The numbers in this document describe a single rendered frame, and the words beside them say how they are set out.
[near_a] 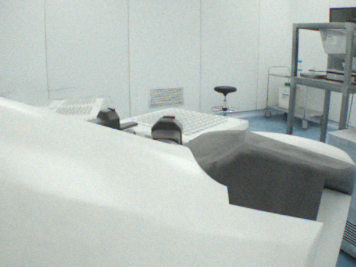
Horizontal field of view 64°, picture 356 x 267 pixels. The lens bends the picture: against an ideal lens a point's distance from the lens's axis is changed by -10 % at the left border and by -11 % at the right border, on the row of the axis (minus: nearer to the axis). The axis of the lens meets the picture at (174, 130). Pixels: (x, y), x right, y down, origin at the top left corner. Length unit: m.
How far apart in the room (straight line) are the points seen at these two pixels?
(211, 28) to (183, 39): 0.55
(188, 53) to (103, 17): 1.45
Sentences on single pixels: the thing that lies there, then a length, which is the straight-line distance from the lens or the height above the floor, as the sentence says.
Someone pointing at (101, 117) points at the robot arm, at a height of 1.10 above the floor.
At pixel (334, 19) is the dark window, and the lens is 5.56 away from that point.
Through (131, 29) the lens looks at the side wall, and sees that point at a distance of 4.64.
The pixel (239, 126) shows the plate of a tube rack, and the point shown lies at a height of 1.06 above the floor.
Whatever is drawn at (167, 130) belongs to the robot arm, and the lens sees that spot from 0.56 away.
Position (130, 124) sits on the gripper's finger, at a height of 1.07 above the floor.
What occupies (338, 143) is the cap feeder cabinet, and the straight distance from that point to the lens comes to 1.96.
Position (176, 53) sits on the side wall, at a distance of 4.89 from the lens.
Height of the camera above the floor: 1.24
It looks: 16 degrees down
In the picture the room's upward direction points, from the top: straight up
